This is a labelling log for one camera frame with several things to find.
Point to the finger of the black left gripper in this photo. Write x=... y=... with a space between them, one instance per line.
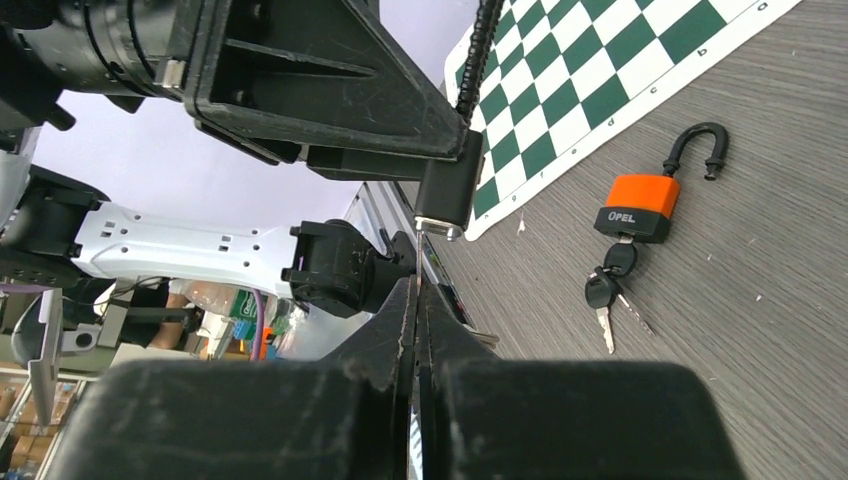
x=356 y=165
x=271 y=75

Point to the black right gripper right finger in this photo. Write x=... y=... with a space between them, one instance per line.
x=484 y=417

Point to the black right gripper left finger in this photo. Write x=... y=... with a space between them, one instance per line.
x=345 y=416

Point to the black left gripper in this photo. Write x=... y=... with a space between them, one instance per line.
x=126 y=51

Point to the black cable padlock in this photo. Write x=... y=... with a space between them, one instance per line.
x=445 y=195

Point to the black headed keys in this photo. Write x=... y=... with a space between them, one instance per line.
x=603 y=288

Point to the orange black padlock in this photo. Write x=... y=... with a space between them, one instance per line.
x=640 y=206

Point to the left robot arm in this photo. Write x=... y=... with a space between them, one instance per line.
x=67 y=231

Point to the plastic water bottle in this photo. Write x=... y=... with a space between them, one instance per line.
x=238 y=305

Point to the green white chessboard mat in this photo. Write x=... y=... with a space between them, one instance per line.
x=563 y=77

